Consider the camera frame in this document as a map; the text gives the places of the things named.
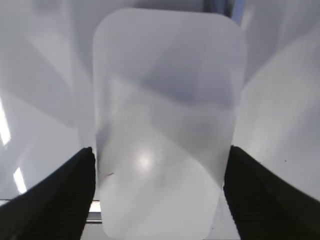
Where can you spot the white whiteboard eraser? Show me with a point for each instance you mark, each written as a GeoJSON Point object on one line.
{"type": "Point", "coordinates": [166, 86]}

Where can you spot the white whiteboard with grey frame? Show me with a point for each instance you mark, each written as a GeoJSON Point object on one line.
{"type": "Point", "coordinates": [47, 97]}

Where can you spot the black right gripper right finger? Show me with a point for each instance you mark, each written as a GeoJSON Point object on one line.
{"type": "Point", "coordinates": [265, 207]}

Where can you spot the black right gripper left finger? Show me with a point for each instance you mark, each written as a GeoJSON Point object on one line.
{"type": "Point", "coordinates": [56, 208]}

